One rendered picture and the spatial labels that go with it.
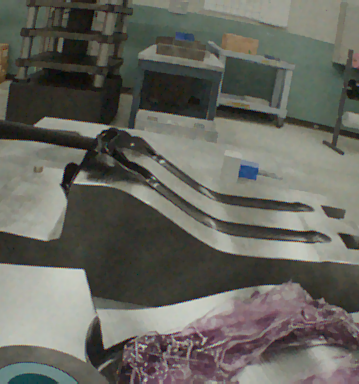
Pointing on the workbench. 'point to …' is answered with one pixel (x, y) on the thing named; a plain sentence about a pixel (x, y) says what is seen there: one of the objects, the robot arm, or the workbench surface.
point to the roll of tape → (38, 367)
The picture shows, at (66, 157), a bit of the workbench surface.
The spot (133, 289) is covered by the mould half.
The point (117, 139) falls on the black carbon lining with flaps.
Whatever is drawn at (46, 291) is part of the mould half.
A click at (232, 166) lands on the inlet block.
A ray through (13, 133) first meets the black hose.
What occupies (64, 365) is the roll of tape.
